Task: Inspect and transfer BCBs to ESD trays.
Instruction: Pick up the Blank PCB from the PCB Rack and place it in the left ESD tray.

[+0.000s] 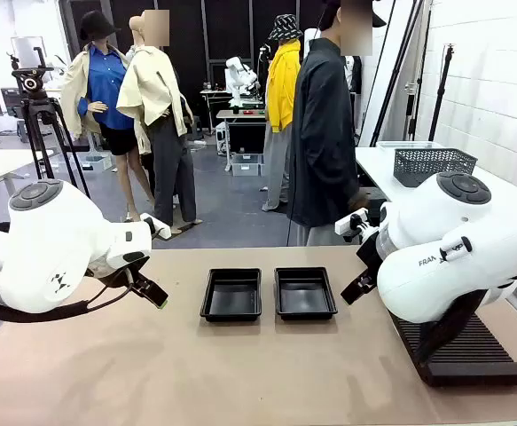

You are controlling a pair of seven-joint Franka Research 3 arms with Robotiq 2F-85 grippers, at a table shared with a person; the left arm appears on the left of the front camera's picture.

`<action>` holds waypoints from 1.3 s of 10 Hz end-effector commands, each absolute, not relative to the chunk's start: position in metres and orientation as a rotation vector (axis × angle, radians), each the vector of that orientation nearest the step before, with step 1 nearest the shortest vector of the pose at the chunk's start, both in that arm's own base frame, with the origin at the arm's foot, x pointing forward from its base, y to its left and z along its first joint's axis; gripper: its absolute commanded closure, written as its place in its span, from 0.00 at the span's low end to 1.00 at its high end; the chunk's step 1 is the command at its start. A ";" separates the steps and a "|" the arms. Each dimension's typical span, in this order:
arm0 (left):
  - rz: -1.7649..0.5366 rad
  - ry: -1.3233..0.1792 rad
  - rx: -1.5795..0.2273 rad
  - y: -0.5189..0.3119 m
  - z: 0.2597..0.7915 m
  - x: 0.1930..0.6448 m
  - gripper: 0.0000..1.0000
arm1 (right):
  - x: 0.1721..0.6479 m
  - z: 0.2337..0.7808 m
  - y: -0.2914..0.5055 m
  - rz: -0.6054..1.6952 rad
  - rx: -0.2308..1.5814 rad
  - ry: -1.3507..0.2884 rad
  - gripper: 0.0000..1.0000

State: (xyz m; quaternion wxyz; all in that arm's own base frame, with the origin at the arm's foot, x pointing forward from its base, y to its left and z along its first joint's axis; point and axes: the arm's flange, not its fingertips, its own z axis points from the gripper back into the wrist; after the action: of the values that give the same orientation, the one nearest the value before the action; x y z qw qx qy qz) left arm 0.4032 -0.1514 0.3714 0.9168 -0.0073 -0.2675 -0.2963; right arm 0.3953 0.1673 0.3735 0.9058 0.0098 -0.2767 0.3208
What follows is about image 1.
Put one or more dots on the mannequin in yellow hoodie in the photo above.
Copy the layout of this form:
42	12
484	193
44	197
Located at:
282	89

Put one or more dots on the black light stand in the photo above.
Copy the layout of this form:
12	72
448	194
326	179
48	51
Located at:
440	97

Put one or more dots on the black slotted board rack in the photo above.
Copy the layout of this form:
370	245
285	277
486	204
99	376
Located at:
475	355

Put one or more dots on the mannequin in blue shirt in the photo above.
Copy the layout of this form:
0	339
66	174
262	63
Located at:
105	89

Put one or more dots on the clear storage bin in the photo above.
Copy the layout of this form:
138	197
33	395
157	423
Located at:
245	168

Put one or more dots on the person's right hand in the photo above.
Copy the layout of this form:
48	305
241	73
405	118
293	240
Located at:
359	202

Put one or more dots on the grey mesh basket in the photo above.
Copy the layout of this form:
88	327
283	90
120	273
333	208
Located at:
417	164

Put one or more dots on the black camera tripod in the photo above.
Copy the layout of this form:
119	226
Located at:
36	106

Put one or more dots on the clear shallow tray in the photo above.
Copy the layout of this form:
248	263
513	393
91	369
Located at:
409	144

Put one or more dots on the black cabinet under table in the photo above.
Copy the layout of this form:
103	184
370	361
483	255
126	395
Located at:
247	137

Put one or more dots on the white side table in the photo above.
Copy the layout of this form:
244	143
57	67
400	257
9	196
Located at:
375	168

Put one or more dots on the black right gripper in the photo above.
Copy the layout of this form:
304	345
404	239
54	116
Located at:
369	257

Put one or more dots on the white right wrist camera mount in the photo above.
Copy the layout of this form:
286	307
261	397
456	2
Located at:
344	226

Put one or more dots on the person's right forearm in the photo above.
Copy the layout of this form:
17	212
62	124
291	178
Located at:
349	177

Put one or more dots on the person in black coat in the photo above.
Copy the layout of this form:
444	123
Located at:
320	133

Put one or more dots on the background work table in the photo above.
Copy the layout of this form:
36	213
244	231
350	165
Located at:
240	114

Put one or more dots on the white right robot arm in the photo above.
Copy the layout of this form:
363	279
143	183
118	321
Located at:
440	284

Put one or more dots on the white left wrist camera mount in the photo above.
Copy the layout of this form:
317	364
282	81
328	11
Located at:
160	231

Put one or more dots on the black plastic ESD tray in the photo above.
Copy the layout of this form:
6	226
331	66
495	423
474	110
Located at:
231	302
304	302

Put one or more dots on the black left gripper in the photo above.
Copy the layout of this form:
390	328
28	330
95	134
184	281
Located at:
138	271

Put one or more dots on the black slanted pole stand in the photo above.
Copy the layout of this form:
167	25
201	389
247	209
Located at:
413	111

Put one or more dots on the patterned bucket hat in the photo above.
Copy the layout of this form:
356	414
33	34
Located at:
286	26

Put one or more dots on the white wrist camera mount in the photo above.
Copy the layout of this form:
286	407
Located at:
344	226
160	231

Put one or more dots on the mannequin in cream jacket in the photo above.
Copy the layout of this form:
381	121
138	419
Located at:
151	89

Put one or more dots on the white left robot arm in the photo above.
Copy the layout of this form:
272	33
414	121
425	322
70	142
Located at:
54	248

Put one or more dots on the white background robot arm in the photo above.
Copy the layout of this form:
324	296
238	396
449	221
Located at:
236	71

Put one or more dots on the black brimmed hat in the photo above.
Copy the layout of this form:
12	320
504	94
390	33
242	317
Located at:
96	24

